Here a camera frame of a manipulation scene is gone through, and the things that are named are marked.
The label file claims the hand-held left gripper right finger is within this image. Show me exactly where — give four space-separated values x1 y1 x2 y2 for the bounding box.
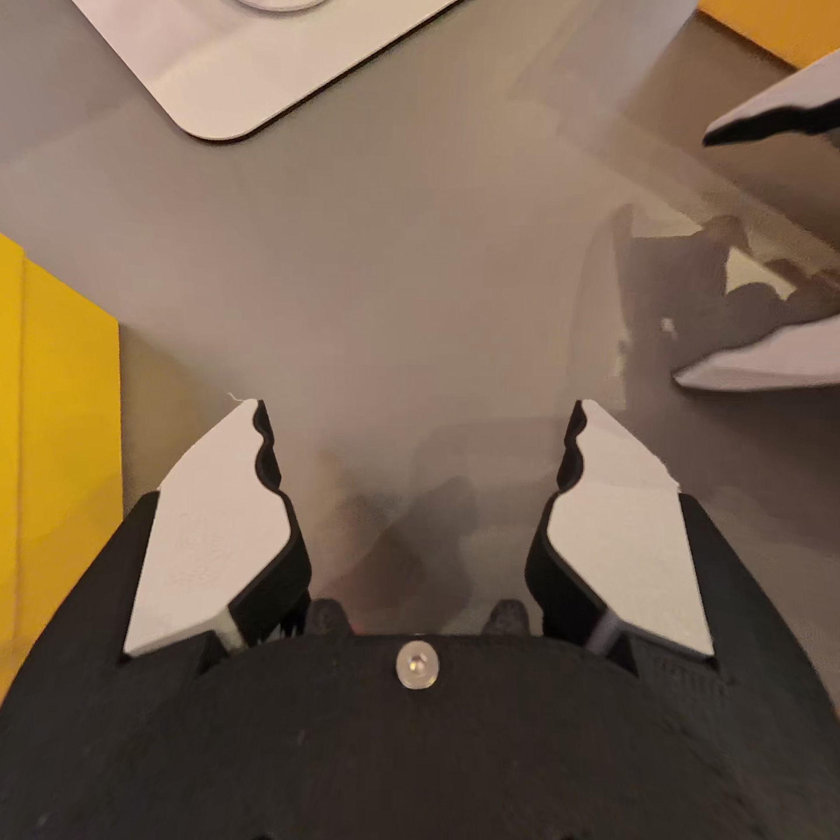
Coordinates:
524 399 716 658

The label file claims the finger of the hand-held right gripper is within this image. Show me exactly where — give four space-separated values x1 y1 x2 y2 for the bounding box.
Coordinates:
675 320 840 394
701 50 840 148

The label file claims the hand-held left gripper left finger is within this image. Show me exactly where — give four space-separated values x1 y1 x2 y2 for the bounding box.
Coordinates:
123 398 311 658

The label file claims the long yellow divider panel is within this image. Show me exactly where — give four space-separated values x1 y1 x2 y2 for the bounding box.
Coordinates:
0 233 124 686

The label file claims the white rounded board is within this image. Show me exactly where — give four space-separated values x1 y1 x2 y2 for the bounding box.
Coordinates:
71 0 460 143

